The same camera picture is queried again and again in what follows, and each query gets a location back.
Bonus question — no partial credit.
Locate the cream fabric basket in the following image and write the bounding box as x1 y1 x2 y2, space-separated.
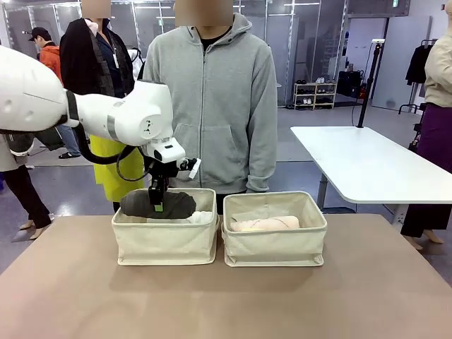
221 191 328 268
111 188 220 266

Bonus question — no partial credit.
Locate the person's left forearm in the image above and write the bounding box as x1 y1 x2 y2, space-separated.
246 116 279 194

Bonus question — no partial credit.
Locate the person with yellow apron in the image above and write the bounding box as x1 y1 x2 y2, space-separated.
59 0 146 213

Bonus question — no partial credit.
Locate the wooden shoe rack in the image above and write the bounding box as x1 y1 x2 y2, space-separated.
293 81 336 111

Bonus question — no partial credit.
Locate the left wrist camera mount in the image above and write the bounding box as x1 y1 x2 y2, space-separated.
177 157 202 179

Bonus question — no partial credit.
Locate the person in grey hoodie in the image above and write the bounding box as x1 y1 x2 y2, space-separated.
143 0 279 196

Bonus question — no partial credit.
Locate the black suitcase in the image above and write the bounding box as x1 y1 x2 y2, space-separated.
337 69 365 99

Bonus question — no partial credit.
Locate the white towel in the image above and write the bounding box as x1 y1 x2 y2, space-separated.
186 210 213 225

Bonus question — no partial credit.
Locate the white side table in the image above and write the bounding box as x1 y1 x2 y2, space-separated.
290 126 452 225

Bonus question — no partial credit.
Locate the black utility cart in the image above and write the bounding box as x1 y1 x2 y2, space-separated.
408 123 423 153

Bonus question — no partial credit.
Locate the pink towel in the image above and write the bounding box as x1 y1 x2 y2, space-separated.
230 215 301 232

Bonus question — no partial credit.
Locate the person in green jacket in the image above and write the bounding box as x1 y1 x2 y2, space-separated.
0 129 54 241

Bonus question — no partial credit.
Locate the black tripod pole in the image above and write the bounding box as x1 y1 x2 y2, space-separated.
357 38 386 129

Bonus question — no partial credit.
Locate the man in orange jacket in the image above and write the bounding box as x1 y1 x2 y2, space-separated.
28 26 83 160

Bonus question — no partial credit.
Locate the dark grey towel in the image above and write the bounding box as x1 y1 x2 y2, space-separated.
119 189 197 220

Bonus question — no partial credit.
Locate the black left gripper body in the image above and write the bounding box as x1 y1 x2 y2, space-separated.
143 158 179 189

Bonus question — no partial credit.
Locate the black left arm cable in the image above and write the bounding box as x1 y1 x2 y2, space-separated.
72 121 156 183

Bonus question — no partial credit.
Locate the person in purple skirt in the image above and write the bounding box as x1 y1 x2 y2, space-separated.
400 6 452 252

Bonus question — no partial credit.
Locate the clothes rack with dark coats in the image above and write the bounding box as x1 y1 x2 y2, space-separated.
398 38 439 114

